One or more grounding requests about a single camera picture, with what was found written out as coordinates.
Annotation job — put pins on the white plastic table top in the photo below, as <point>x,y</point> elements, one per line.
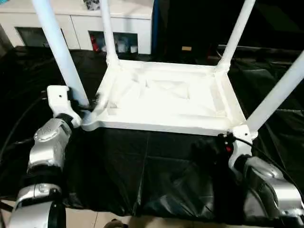
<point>166,107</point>

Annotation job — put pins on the white plastic table leg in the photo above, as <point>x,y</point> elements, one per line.
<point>273,95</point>
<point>59,47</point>
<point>235,35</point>
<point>108,31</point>

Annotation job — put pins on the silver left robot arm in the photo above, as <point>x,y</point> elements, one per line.
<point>47,142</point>

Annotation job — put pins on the small white cup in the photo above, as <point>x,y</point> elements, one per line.
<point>134,48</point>

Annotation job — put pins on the black glossy mat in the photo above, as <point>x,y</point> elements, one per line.
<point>142,166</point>

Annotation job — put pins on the white glass-door cabinet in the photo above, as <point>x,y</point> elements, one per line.
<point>78,23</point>

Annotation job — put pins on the grey-brown curtain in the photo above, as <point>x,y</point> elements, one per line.
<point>4,40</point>

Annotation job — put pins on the dark bag of parts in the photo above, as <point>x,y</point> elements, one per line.
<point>92,4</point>

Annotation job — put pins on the small tan label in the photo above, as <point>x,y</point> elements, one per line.
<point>186,48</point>

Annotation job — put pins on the long black bar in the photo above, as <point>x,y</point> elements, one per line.
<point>261,50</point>

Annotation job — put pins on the large dark screen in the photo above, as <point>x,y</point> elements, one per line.
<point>202,21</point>

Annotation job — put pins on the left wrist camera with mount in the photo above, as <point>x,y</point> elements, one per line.
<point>58,97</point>

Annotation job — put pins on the metal table frame bar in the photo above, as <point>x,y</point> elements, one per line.
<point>6,205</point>

